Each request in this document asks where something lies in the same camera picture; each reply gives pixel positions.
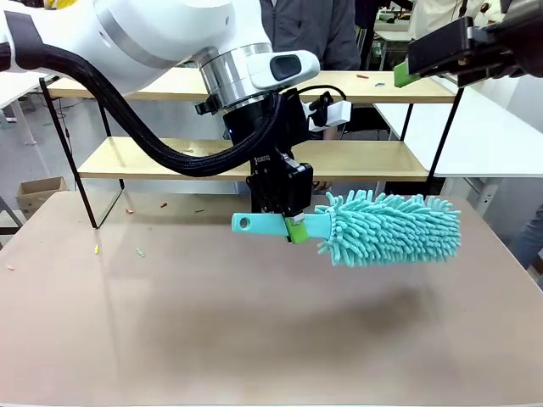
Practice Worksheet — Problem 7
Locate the brown cardboard box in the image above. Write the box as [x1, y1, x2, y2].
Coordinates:
[15, 176, 70, 221]

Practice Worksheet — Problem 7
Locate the wooden shelf unit black frame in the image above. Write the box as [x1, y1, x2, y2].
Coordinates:
[39, 70, 466, 230]

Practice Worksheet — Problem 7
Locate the person in blue jeans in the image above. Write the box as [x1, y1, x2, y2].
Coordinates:
[508, 203, 543, 272]

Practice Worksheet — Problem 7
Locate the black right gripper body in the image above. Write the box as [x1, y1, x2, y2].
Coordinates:
[456, 0, 543, 88]

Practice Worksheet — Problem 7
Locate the teal chenille duster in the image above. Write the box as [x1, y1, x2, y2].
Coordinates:
[231, 189, 462, 269]

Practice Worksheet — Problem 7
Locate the white side table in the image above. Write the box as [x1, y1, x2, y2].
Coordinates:
[0, 70, 59, 145]
[372, 86, 543, 217]

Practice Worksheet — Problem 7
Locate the black braided cable sleeve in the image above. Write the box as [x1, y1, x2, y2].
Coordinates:
[0, 11, 300, 179]

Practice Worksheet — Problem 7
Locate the person in grey jacket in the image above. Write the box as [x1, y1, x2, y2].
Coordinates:
[259, 0, 362, 196]

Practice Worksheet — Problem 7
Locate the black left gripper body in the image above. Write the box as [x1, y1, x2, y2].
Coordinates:
[222, 89, 310, 179]

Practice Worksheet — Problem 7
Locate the person in white coat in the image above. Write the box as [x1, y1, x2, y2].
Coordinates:
[409, 0, 504, 42]

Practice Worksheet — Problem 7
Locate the white background desk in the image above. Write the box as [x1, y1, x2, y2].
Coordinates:
[372, 25, 412, 71]

